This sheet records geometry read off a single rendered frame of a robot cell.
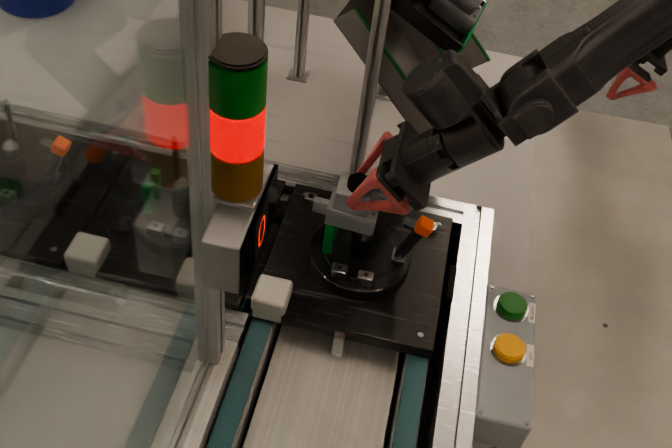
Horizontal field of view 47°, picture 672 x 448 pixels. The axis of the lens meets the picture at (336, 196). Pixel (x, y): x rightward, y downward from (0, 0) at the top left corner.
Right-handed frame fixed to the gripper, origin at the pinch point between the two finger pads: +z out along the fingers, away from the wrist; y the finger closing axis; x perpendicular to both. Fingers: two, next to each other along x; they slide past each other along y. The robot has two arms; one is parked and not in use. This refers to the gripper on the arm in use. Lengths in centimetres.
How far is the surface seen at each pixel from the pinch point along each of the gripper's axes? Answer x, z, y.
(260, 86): -25.3, -15.0, 20.1
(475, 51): 14, -4, -48
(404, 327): 16.3, 3.1, 8.8
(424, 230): 9.3, -3.8, 0.6
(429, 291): 17.9, 1.3, 2.0
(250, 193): -17.2, -6.0, 20.6
